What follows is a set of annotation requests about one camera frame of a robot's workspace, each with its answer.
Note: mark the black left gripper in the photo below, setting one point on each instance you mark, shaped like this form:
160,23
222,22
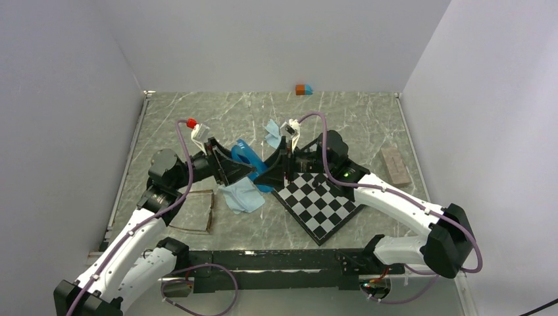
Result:
229,170

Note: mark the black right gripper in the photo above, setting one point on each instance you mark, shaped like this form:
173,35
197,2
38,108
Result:
282,159

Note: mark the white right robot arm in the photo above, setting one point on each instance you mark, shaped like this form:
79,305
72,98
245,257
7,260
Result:
443,237

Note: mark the black white chessboard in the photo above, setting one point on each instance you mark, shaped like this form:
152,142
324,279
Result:
309,200

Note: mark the blue glasses case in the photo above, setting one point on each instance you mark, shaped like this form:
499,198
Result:
241,152

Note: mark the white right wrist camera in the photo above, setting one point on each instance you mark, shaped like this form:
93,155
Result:
292,131

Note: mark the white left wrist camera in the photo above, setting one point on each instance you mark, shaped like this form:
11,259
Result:
199,133

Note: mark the black base frame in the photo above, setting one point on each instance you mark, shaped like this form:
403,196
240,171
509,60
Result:
343,269

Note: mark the brown brick block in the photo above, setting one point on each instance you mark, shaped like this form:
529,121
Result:
396,169

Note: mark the brown sunglasses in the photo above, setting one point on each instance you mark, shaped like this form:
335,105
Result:
196,214

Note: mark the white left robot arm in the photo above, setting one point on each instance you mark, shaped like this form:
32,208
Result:
120,276

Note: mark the light blue cleaning cloth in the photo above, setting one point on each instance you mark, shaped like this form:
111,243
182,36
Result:
242,196

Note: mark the light blue crumpled cloth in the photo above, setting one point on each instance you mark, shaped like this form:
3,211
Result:
273,137

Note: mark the orange block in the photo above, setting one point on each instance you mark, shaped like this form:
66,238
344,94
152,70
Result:
300,89

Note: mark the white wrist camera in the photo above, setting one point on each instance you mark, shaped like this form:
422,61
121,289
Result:
292,131
199,133

